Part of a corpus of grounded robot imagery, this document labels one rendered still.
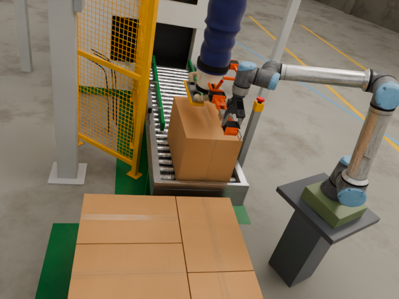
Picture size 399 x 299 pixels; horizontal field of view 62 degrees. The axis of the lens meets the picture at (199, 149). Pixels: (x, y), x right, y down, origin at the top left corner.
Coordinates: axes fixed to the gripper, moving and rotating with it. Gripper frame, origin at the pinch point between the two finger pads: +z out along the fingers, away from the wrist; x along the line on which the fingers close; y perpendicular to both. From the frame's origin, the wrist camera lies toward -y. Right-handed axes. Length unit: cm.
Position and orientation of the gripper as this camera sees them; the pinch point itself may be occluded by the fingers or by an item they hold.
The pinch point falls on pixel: (231, 126)
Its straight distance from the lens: 189.3
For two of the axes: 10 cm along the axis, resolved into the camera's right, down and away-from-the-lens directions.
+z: -1.9, 8.1, 5.6
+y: -1.7, -5.9, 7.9
